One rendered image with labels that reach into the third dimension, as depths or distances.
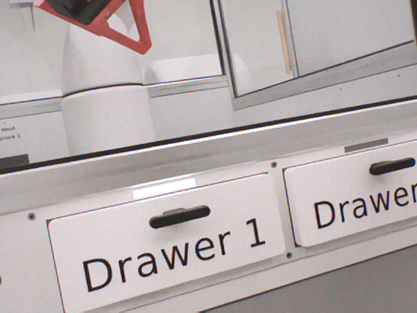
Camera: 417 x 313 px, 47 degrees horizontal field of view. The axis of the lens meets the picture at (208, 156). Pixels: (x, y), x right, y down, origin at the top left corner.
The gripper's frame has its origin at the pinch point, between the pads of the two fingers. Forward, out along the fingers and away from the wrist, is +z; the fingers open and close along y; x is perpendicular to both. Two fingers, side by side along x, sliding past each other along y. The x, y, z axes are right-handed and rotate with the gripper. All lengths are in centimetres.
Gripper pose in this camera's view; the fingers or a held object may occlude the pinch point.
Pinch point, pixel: (120, 35)
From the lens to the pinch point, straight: 54.2
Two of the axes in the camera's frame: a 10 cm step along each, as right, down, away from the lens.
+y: -6.1, -3.7, 7.0
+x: -6.3, 7.6, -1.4
